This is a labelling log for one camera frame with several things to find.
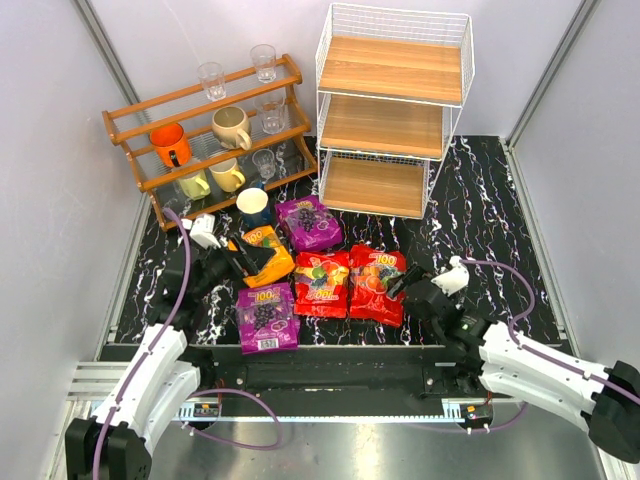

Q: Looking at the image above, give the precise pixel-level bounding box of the orange candy bag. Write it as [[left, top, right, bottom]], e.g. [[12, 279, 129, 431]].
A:
[[242, 226, 295, 288]]

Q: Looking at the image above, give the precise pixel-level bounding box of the red candy bag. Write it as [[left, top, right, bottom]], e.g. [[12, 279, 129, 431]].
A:
[[294, 251, 350, 319], [349, 244, 406, 328]]

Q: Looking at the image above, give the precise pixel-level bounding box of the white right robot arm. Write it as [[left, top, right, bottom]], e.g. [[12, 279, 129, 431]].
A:
[[387, 274, 639, 464]]

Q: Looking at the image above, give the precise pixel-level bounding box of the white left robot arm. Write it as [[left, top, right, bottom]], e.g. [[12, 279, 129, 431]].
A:
[[64, 235, 277, 479]]

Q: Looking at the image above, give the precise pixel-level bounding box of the purple candy bag front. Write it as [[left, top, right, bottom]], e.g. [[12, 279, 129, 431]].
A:
[[236, 282, 300, 355]]

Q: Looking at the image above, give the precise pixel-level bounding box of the purple candy bag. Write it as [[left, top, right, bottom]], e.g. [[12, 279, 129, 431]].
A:
[[236, 282, 300, 355], [275, 195, 343, 253]]

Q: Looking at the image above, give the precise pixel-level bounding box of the purple candy bag back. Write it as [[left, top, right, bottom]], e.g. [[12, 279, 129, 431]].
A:
[[275, 195, 343, 253]]

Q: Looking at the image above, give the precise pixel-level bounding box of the clear glass bottom shelf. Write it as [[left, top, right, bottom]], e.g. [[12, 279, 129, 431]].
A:
[[252, 149, 276, 183]]

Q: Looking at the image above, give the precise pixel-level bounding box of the clear glass shelf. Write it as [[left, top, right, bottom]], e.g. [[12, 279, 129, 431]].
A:
[[254, 91, 285, 135], [252, 149, 276, 183]]

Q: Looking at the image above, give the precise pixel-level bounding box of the clear glass middle shelf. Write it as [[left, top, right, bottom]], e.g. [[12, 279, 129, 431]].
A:
[[254, 91, 285, 135]]

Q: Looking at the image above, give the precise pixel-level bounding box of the blue mug white inside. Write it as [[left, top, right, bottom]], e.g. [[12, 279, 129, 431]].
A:
[[236, 187, 272, 229]]

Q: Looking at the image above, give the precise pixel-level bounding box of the pale green mug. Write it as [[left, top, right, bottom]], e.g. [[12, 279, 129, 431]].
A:
[[177, 170, 211, 200]]

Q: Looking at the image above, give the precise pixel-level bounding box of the yellow mug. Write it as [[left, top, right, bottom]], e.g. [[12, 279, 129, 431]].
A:
[[209, 158, 246, 193]]

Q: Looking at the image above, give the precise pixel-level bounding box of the wooden cup rack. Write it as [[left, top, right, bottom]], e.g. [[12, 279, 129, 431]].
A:
[[102, 54, 317, 231]]

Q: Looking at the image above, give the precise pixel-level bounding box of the orange mug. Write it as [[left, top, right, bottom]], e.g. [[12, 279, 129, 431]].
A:
[[150, 123, 192, 169]]

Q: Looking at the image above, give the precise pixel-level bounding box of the beige round mug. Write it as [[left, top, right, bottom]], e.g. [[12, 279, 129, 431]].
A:
[[212, 106, 253, 151]]

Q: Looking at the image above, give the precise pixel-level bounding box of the clear glass top left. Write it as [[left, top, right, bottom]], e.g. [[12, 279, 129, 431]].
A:
[[197, 62, 226, 102]]

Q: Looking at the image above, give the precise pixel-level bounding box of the clear glass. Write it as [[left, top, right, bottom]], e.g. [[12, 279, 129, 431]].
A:
[[250, 44, 277, 83], [197, 62, 226, 102]]

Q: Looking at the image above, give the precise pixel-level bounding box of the clear glass top right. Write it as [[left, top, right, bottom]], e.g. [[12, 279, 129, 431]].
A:
[[250, 44, 277, 83]]

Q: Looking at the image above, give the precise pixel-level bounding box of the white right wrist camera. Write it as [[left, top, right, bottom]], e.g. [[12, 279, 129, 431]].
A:
[[431, 256, 470, 296]]

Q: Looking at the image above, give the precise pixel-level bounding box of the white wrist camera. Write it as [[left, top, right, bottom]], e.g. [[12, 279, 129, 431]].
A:
[[431, 256, 470, 296], [181, 213, 220, 249]]

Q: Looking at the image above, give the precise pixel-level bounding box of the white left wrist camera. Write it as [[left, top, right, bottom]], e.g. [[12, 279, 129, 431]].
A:
[[181, 213, 220, 249]]

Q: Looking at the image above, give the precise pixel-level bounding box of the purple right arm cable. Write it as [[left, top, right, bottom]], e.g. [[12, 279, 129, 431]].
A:
[[414, 257, 640, 434]]

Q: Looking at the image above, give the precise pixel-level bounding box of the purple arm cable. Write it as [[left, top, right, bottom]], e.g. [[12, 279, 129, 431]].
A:
[[92, 207, 284, 480], [414, 257, 640, 434]]

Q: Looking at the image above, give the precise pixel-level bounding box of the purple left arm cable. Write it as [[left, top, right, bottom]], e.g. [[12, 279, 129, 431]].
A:
[[92, 207, 284, 480]]

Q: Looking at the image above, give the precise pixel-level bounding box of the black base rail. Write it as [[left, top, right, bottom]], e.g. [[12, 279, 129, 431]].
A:
[[186, 345, 487, 399]]

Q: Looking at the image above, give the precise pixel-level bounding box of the white wire wooden shelf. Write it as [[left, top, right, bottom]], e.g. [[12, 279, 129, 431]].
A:
[[315, 3, 475, 219]]

